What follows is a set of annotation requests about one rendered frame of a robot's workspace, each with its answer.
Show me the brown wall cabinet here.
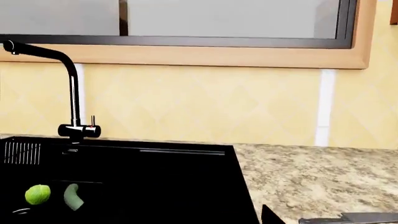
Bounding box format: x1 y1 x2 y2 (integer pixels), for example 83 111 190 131
389 0 398 26

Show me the metal grille in sink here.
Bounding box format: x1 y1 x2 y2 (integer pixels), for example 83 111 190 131
4 141 42 165

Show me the black kitchen faucet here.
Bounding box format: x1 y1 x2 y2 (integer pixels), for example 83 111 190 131
2 39 101 144

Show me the dark framed window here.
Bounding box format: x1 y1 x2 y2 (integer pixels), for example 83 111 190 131
0 0 358 50

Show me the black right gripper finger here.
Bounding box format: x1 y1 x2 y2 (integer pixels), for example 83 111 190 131
261 203 287 224

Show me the round green lime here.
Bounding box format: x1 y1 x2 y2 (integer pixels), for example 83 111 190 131
24 184 52 206

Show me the black kitchen sink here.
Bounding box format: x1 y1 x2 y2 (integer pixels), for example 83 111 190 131
0 136 261 224

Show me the curved pale green vegetable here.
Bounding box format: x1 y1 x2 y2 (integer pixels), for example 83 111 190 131
63 183 85 212

